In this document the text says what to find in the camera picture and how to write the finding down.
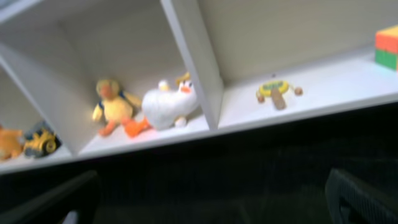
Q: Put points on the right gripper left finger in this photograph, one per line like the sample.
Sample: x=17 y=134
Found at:
x=56 y=205

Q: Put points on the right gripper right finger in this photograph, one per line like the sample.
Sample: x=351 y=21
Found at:
x=360 y=205

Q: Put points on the grey and yellow toy truck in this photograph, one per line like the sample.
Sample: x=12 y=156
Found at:
x=40 y=143

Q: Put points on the yellow rubber duck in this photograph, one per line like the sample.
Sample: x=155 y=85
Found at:
x=9 y=144

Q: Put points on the yellow rattle drum toy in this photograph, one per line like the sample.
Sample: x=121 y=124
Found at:
x=275 y=88

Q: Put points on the many-coloured puzzle cube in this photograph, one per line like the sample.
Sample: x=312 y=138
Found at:
x=387 y=46

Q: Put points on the yellow plush duck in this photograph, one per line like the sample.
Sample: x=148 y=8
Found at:
x=115 y=109

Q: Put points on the white plush duck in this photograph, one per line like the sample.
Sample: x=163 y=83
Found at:
x=164 y=107

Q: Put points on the white shelf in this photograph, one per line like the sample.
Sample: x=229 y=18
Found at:
x=280 y=37

